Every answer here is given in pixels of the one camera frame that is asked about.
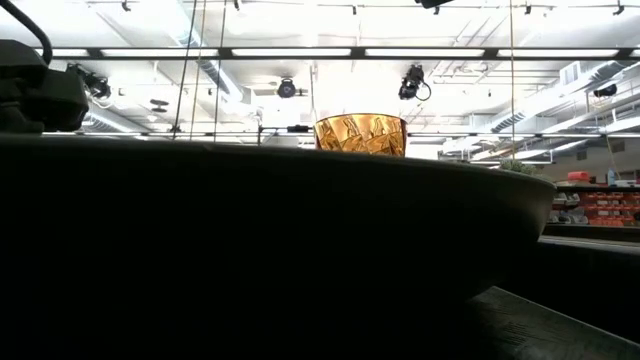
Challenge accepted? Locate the round black ceiling device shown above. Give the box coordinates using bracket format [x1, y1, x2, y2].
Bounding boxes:
[277, 77, 298, 100]

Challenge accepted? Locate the amber faceted glass cup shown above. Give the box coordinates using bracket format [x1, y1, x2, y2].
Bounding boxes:
[313, 113, 409, 158]

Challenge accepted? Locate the black overhead camera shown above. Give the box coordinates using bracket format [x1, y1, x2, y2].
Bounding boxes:
[398, 63, 432, 102]

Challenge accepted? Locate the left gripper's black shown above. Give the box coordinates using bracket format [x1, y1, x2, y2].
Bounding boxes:
[0, 38, 90, 134]

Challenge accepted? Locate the black table frame rail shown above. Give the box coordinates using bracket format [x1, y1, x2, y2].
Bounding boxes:
[542, 223, 640, 244]

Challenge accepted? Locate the thick black cable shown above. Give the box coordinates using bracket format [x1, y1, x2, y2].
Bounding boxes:
[0, 0, 54, 66]

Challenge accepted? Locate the green plant in white pot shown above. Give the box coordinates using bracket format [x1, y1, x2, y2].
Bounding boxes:
[498, 158, 540, 177]

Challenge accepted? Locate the black overhead frame beam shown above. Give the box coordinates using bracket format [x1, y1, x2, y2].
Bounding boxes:
[34, 46, 640, 62]

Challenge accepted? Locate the shelf of red bins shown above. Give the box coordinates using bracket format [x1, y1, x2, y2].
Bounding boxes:
[548, 169, 640, 229]

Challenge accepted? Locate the dark grey round plate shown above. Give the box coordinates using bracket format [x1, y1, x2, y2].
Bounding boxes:
[0, 134, 557, 360]

